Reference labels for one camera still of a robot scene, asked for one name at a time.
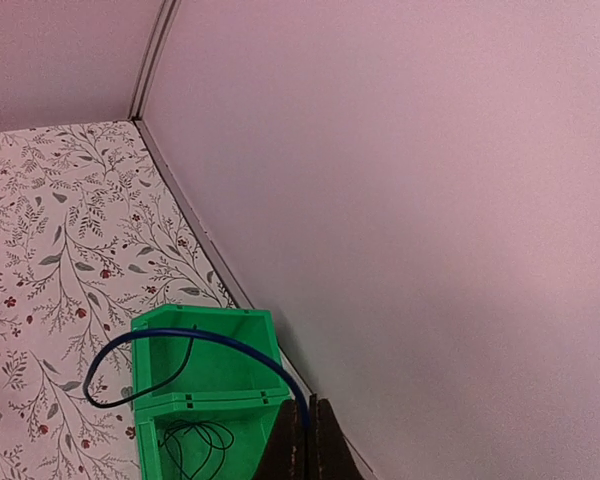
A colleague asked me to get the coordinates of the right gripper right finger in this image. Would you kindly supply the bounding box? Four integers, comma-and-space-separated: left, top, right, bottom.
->
307, 394, 363, 480

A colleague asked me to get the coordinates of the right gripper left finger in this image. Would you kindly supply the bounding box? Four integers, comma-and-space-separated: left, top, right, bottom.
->
252, 400, 307, 480

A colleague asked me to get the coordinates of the green bin middle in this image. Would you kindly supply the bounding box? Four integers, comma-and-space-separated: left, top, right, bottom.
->
135, 395, 289, 479

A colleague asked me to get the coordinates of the green bin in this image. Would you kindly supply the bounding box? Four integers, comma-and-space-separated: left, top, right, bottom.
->
135, 395, 289, 479
131, 305, 289, 409

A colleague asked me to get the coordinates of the green bin left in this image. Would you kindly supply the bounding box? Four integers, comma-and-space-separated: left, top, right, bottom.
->
131, 305, 289, 409

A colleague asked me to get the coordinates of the floral table mat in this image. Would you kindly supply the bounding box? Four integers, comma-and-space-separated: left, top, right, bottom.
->
0, 121, 233, 479

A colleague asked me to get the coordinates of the left aluminium frame post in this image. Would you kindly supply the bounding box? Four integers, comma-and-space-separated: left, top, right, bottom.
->
128, 0, 181, 121

